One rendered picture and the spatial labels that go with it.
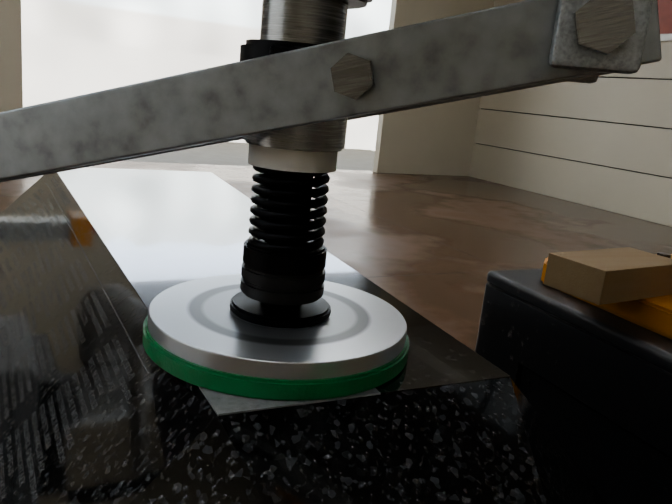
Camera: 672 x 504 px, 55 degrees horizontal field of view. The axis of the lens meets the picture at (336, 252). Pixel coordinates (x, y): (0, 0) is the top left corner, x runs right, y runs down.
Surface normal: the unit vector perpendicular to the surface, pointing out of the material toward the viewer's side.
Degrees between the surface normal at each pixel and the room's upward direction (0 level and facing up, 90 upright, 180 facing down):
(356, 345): 0
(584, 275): 90
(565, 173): 90
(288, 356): 0
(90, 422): 45
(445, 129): 90
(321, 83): 90
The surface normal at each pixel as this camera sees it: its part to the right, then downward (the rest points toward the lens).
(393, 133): 0.45, 0.26
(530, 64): -0.23, 0.21
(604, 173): -0.88, 0.03
